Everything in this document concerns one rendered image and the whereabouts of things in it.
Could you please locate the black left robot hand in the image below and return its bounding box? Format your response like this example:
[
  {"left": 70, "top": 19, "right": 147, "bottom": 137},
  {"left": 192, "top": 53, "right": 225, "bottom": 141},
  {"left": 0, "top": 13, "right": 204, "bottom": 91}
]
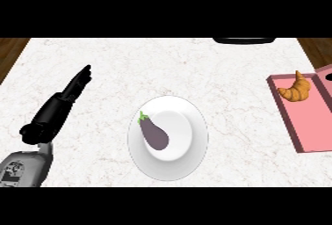
[{"left": 18, "top": 64, "right": 94, "bottom": 146}]

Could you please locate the white oval plate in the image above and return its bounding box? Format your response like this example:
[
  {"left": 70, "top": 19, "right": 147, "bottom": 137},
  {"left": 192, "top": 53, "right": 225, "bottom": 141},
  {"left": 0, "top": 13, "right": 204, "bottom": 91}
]
[{"left": 126, "top": 95, "right": 210, "bottom": 182}]

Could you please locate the golden brown croissant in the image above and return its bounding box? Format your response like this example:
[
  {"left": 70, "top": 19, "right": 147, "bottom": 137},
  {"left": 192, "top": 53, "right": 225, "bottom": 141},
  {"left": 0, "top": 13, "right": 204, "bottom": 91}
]
[{"left": 277, "top": 69, "right": 313, "bottom": 103}]

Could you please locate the pink open box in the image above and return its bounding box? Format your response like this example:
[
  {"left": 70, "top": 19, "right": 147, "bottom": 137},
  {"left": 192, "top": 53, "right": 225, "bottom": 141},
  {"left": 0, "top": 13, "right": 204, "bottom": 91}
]
[{"left": 266, "top": 64, "right": 332, "bottom": 154}]

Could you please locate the purple eggplant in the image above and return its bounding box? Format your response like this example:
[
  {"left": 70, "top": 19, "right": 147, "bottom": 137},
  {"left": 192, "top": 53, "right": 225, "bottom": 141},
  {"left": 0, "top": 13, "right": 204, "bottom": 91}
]
[{"left": 136, "top": 110, "right": 170, "bottom": 151}]

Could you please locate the black rounded appliance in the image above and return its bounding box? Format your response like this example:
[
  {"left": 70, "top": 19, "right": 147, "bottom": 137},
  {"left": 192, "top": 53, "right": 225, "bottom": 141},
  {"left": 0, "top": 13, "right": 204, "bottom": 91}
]
[{"left": 212, "top": 37, "right": 277, "bottom": 46}]

